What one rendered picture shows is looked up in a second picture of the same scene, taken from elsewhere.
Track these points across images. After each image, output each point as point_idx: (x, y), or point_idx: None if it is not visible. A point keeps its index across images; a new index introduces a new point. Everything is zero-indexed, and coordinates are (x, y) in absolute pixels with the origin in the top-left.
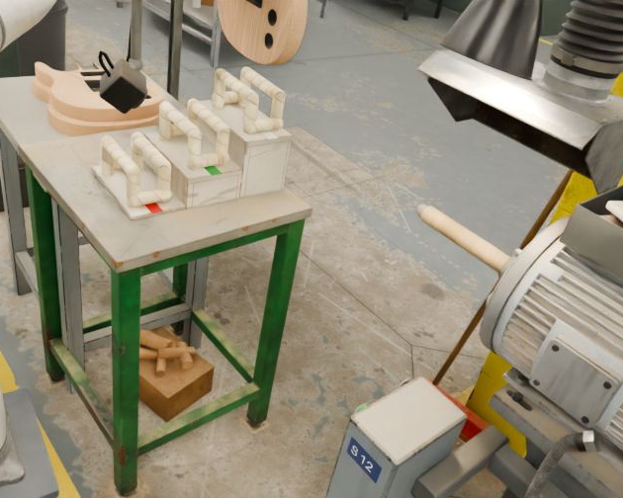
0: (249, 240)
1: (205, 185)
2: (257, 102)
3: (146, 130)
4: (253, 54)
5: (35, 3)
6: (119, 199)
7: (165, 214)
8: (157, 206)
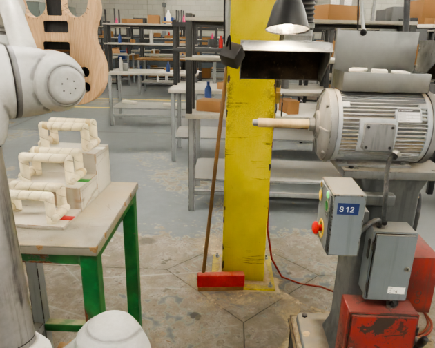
0: (124, 213)
1: (85, 190)
2: (88, 128)
3: None
4: None
5: None
6: (38, 224)
7: (76, 219)
8: (67, 216)
